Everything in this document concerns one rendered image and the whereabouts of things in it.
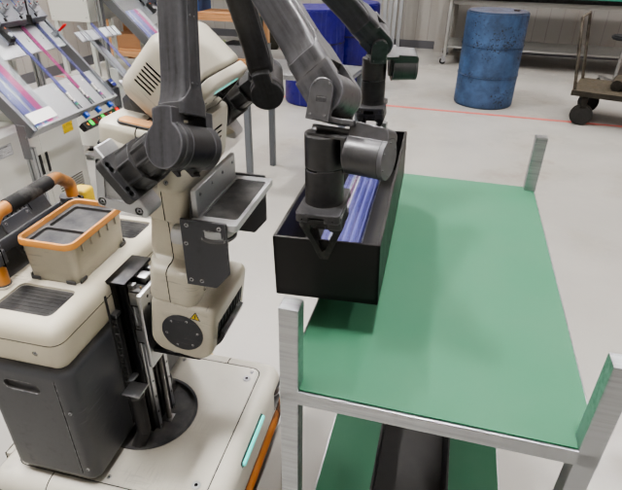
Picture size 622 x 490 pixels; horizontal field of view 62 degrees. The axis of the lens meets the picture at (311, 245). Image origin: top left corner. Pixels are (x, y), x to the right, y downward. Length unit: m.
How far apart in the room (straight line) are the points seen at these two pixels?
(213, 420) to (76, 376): 0.50
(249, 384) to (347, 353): 0.92
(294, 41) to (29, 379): 0.99
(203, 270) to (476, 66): 5.03
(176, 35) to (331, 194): 0.35
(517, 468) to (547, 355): 1.12
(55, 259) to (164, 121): 0.60
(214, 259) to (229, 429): 0.69
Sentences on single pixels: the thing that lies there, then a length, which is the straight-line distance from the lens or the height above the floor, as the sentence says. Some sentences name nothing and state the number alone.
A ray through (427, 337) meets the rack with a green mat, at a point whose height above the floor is 0.95.
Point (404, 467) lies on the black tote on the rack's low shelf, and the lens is 1.48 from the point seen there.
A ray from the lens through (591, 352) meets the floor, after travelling 2.61.
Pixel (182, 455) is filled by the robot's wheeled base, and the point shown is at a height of 0.28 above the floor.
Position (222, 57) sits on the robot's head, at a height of 1.33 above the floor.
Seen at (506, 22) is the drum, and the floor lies 0.86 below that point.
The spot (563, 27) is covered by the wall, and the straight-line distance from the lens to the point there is 9.43.
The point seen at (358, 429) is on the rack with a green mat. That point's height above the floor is 0.35.
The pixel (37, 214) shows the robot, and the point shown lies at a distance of 1.57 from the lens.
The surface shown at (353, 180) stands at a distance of 1.19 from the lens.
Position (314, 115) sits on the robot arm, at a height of 1.33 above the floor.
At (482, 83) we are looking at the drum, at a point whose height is 0.27.
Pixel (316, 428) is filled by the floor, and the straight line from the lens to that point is 2.00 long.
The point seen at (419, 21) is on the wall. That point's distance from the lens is 9.36.
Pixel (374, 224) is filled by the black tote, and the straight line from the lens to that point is 1.07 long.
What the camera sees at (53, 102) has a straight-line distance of 3.09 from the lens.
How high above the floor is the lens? 1.53
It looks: 31 degrees down
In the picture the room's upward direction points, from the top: 1 degrees clockwise
